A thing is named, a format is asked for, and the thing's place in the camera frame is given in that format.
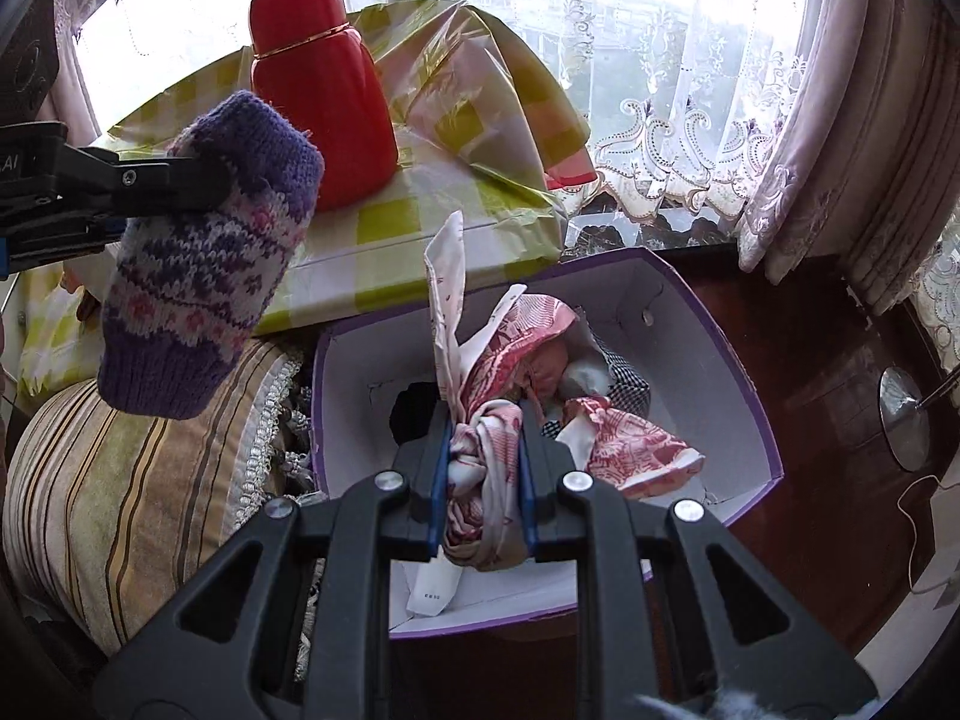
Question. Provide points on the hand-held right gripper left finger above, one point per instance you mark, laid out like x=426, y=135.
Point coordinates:
x=439, y=495

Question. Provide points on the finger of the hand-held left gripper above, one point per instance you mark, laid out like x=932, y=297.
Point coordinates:
x=150, y=180
x=52, y=240

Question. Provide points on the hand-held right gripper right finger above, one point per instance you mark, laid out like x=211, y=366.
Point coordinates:
x=526, y=495

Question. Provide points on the red white patterned scarf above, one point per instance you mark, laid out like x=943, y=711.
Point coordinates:
x=487, y=450

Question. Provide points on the purple patterned knit sock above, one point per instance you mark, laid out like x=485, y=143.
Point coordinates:
x=202, y=277

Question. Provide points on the salmon pink cloth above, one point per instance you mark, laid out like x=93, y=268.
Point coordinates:
x=551, y=367

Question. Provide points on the black white houndstooth cloth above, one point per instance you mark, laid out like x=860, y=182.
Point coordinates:
x=626, y=390

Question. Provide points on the white small print cloth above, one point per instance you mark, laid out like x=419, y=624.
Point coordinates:
x=446, y=300

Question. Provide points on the white paper label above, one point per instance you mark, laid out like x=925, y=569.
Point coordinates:
x=435, y=589

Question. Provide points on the red thermos flask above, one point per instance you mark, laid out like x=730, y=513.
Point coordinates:
x=322, y=105

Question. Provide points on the yellow checked plastic tablecloth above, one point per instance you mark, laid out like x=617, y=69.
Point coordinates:
x=375, y=232

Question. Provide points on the striped terry cushion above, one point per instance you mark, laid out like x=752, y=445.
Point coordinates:
x=112, y=502

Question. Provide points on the dark stone windowsill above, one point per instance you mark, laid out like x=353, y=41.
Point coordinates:
x=652, y=229

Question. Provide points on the red plastic object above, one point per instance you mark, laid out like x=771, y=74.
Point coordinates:
x=574, y=174

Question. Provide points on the chrome lamp stand base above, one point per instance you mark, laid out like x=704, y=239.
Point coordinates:
x=904, y=420

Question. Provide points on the white lace curtain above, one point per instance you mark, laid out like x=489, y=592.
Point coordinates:
x=675, y=90

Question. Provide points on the pink embroidered curtain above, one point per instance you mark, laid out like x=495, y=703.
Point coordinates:
x=847, y=165

